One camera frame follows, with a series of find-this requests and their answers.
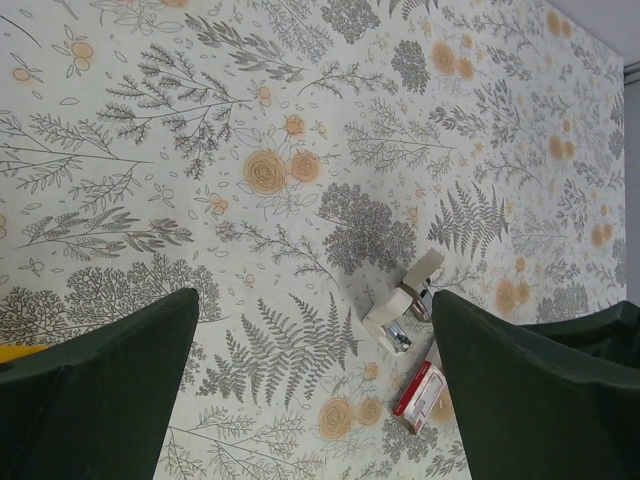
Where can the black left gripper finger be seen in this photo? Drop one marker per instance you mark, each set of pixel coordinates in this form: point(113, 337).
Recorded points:
point(98, 406)

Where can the yellow cloth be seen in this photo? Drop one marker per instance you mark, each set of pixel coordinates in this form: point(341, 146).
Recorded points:
point(9, 353)

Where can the red white staple box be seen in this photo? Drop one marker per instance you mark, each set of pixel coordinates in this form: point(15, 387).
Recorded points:
point(420, 396)

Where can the floral table mat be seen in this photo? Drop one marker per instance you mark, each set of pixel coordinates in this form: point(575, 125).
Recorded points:
point(291, 161)

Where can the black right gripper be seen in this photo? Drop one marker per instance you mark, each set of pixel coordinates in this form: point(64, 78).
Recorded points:
point(543, 401)

